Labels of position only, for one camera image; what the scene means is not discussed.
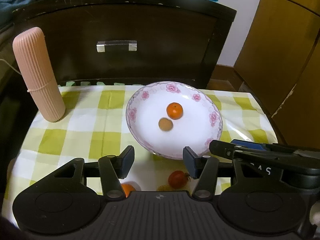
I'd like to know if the orange tangerine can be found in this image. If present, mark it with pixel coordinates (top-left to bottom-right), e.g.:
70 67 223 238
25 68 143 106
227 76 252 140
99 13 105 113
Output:
166 102 183 120
121 183 136 198

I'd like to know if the red cherry tomato with stem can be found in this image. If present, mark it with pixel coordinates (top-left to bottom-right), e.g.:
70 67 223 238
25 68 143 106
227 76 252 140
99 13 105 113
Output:
168 170 190 190

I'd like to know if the white floral ceramic plate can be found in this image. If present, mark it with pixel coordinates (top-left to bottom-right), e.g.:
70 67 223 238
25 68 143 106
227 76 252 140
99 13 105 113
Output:
126 81 223 160

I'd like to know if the brown wooden wardrobe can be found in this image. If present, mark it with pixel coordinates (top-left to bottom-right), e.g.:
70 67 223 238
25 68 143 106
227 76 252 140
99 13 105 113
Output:
234 0 319 148

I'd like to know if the dark wooden drawer cabinet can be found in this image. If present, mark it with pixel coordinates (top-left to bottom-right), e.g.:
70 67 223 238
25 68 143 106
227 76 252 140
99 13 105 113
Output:
1 0 236 88

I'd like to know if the pink ribbed cylindrical case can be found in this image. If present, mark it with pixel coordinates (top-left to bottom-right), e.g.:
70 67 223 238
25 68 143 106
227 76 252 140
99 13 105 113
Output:
12 27 66 122

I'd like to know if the blue cloth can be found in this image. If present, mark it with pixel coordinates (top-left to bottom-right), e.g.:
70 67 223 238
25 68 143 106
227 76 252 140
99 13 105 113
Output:
0 0 36 28

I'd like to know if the silver drawer handle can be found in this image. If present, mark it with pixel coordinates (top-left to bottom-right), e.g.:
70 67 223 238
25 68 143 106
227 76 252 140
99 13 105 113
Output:
96 40 137 53

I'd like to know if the thin white string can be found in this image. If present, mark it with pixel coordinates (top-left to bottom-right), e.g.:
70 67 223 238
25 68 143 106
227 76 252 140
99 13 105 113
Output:
0 58 22 76

